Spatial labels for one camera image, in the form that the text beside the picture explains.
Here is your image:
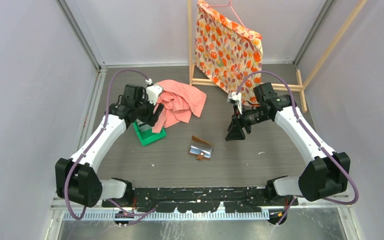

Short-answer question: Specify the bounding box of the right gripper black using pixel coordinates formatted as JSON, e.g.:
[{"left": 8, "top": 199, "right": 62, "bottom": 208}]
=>
[{"left": 225, "top": 104, "right": 270, "bottom": 142}]

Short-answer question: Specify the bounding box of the brown leather card holder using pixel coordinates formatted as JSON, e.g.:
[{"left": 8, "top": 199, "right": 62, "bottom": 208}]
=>
[{"left": 188, "top": 135, "right": 214, "bottom": 161}]

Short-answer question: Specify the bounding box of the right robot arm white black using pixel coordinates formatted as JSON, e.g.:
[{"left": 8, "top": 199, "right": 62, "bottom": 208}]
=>
[{"left": 225, "top": 83, "right": 351, "bottom": 205}]

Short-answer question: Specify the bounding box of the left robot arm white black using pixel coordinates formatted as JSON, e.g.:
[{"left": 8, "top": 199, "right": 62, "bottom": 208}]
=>
[{"left": 55, "top": 84, "right": 164, "bottom": 208}]

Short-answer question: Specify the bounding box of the green card tray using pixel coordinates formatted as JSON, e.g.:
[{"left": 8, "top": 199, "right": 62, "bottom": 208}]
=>
[{"left": 133, "top": 120, "right": 167, "bottom": 146}]

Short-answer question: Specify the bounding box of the pink cloth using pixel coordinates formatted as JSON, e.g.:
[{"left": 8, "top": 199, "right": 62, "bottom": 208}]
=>
[{"left": 152, "top": 79, "right": 207, "bottom": 134}]

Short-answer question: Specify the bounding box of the floral fabric bag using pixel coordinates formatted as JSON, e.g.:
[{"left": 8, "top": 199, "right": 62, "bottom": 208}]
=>
[{"left": 194, "top": 0, "right": 263, "bottom": 105}]

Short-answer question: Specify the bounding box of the pink hanger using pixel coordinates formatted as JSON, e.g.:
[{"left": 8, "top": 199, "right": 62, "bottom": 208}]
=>
[{"left": 210, "top": 0, "right": 248, "bottom": 32}]

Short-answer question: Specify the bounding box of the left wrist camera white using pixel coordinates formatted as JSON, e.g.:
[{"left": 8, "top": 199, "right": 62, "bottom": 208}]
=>
[{"left": 145, "top": 78, "right": 164, "bottom": 106}]

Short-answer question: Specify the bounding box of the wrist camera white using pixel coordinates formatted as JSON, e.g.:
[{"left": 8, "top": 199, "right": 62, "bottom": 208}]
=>
[
  {"left": 145, "top": 78, "right": 164, "bottom": 106},
  {"left": 226, "top": 91, "right": 243, "bottom": 115}
]

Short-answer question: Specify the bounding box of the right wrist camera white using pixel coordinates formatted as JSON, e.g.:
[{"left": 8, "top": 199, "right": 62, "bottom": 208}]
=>
[{"left": 226, "top": 91, "right": 243, "bottom": 115}]

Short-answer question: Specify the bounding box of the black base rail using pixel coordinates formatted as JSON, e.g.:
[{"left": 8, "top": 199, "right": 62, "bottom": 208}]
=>
[{"left": 112, "top": 186, "right": 293, "bottom": 214}]

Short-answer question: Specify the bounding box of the wooden rack frame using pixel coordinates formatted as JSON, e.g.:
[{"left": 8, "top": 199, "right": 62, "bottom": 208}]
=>
[{"left": 187, "top": 0, "right": 368, "bottom": 114}]

